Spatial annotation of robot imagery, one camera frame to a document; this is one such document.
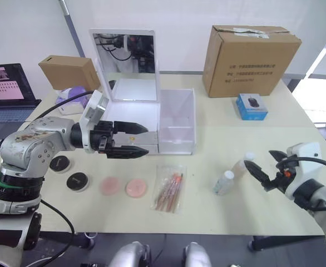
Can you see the silver rounded shape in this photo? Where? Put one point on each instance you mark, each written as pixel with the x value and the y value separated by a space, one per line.
pixel 196 256
pixel 131 254

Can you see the white organizer drawer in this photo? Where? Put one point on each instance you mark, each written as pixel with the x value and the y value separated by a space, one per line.
pixel 150 137

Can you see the white makeup organizer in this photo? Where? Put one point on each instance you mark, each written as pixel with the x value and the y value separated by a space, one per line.
pixel 177 116

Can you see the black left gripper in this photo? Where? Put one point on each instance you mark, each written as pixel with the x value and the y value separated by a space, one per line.
pixel 101 136

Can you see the black round compact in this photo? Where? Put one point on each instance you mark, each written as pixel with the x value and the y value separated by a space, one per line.
pixel 77 181
pixel 59 163

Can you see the small brown cardboard box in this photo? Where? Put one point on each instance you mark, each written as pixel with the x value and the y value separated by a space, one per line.
pixel 68 71

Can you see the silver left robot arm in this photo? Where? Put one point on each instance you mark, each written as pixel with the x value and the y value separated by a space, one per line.
pixel 26 144

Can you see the grey open laptop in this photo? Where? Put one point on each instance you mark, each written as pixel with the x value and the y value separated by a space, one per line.
pixel 4 89

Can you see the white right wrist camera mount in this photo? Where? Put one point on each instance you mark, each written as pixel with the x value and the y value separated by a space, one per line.
pixel 305 167

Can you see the white framed organizer mirror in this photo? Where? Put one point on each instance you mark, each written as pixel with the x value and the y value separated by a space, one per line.
pixel 129 83

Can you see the clear bottle with white cap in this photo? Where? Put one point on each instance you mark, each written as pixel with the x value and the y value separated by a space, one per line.
pixel 222 183

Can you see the pink round makeup sponge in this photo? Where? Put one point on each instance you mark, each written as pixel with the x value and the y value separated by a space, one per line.
pixel 111 185
pixel 136 187

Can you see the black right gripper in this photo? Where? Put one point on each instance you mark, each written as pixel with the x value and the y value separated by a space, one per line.
pixel 281 179

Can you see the blue computer mouse box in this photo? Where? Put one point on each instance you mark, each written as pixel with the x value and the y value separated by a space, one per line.
pixel 252 109

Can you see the large brown cardboard box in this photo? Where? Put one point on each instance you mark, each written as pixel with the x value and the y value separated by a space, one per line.
pixel 246 64

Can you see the brush set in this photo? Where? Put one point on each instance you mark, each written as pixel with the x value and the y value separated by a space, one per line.
pixel 170 189

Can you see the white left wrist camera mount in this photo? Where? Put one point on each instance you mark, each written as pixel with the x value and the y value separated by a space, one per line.
pixel 94 111

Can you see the beige bottle with white cap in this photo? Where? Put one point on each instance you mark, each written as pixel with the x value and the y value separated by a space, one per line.
pixel 242 165

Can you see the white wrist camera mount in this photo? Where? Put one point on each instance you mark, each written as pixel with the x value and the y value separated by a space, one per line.
pixel 305 167
pixel 94 111

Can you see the purple white tissue pack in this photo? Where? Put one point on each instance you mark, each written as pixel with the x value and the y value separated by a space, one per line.
pixel 72 103

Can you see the grey window frame post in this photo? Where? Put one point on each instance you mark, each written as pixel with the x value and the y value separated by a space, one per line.
pixel 71 27

